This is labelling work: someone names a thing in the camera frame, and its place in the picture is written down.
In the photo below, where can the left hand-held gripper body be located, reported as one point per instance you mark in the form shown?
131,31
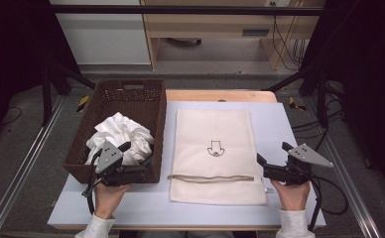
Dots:
109,158

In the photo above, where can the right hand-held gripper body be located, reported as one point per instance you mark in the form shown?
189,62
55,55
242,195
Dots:
299,165

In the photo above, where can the white cloth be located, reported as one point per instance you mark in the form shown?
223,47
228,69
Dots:
124,129

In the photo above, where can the brown woven basket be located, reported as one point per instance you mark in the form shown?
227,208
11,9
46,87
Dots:
124,109

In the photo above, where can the person's right hand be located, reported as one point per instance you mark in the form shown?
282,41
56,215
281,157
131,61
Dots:
291,196

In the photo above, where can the person's left hand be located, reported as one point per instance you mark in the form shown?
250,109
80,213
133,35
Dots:
109,198

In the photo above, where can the yellow black tape piece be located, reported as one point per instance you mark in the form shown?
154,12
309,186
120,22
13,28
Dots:
294,104
83,103

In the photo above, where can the black metal stand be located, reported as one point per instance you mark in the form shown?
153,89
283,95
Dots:
322,99
46,92

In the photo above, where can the black curtain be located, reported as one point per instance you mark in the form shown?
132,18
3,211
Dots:
12,49
372,82

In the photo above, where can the white cabinet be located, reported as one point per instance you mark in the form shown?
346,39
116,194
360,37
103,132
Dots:
104,39

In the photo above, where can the light wooden desk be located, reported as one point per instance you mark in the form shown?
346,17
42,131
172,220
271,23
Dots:
210,23

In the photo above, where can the aluminium floor rail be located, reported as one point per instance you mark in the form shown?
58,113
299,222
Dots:
342,172
25,158

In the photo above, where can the black horizontal frame bar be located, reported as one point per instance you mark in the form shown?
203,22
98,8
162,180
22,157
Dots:
180,10

